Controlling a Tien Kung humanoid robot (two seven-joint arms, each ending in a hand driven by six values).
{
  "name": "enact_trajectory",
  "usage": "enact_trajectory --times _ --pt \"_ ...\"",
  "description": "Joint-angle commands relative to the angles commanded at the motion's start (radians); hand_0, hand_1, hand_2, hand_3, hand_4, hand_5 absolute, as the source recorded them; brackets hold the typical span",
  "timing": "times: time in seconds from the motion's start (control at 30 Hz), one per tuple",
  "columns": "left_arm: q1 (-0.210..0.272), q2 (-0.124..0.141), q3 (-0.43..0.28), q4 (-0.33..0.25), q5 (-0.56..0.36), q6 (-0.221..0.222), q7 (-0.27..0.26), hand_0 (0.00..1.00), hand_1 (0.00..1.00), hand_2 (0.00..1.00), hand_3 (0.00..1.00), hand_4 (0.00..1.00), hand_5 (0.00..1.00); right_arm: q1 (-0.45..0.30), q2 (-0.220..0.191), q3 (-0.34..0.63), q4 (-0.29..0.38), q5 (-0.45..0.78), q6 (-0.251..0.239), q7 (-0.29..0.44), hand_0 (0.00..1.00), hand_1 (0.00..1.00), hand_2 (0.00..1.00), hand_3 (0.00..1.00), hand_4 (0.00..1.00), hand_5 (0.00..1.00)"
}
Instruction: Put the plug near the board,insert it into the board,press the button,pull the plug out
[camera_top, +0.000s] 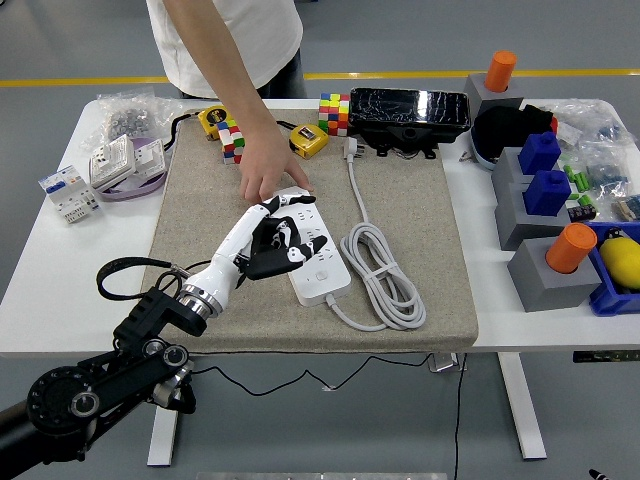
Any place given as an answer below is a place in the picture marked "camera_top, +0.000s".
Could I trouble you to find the person's right hand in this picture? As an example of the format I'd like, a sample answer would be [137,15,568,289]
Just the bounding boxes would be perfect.
[238,127,315,204]

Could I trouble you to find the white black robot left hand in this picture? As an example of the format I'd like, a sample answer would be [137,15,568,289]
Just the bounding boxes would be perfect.
[183,193,330,307]

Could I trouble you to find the black plug adapter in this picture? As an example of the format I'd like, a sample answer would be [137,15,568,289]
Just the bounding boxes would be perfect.
[251,218,291,264]

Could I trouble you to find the white power strip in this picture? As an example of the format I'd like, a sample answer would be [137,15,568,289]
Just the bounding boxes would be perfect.
[272,184,353,307]

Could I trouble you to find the thin black adapter cord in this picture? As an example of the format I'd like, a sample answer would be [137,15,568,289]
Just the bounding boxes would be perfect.
[189,353,435,396]

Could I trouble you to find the colourful puzzle cube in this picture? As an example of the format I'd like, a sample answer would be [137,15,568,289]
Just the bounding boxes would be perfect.
[217,118,246,165]
[318,92,352,137]

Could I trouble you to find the yellow tape measure black clip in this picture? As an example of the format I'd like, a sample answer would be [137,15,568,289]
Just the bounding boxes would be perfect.
[276,121,330,160]

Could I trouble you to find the yellow tape measure black dial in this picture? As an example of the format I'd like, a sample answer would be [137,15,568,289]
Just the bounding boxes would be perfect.
[163,104,235,151]

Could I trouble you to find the grey-brown mat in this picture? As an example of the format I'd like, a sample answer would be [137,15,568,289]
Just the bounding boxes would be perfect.
[130,107,480,355]

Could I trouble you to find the white table leg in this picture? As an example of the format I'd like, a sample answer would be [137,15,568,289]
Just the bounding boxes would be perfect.
[497,352,548,461]
[146,357,187,467]

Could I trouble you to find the black table control panel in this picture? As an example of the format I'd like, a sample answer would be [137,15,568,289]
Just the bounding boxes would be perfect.
[572,351,640,363]

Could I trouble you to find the plastic bag of metal nuts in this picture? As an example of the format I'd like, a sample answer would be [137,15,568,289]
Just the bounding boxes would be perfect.
[79,87,184,151]

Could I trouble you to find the black device cracked screen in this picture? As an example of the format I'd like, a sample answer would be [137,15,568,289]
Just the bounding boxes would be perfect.
[348,86,473,160]

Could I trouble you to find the white circuit breaker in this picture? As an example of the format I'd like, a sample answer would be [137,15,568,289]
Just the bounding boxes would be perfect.
[37,166,105,226]

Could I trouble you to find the blue plastic bin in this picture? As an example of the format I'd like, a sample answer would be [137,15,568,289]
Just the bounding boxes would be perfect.
[584,220,640,317]

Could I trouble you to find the grey block with hole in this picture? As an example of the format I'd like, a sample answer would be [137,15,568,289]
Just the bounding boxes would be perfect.
[463,73,525,117]
[506,238,603,313]
[490,146,539,191]
[493,182,576,251]

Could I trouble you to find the yellow toy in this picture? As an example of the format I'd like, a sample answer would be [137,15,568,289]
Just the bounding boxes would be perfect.
[598,227,640,292]

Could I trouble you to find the orange cylinder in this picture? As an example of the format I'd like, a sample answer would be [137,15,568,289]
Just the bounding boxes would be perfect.
[484,50,518,94]
[545,222,599,275]

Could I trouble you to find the black cloth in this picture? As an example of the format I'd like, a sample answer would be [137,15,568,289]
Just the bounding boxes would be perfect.
[472,103,559,156]

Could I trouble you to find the small dark box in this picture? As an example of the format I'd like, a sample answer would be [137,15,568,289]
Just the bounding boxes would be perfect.
[567,203,598,223]

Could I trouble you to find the clear bag of brown parts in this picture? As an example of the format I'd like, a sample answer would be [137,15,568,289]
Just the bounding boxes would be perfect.
[610,193,640,222]

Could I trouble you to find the blue block with knob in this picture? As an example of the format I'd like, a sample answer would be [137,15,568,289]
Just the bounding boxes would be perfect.
[517,131,563,176]
[522,169,572,218]

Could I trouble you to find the clear bag of blue parts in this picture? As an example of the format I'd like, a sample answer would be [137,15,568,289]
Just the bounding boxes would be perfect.
[579,142,632,201]

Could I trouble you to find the clear plastic parts bag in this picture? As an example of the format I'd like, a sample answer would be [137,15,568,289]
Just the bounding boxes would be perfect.
[547,98,626,151]

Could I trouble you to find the white power strip cord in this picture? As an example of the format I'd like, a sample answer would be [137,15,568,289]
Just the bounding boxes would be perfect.
[324,137,428,332]

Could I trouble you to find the white wall switch panel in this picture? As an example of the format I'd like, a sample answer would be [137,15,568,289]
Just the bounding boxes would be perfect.
[130,138,166,176]

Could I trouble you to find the hanging black cable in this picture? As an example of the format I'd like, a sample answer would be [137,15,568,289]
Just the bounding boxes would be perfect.
[452,352,469,480]

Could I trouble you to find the white wall socket panel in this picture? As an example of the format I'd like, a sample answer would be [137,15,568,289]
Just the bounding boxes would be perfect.
[88,133,137,190]

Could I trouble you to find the metal bracket under table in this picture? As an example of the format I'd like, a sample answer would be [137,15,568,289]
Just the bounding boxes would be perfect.
[427,352,469,374]

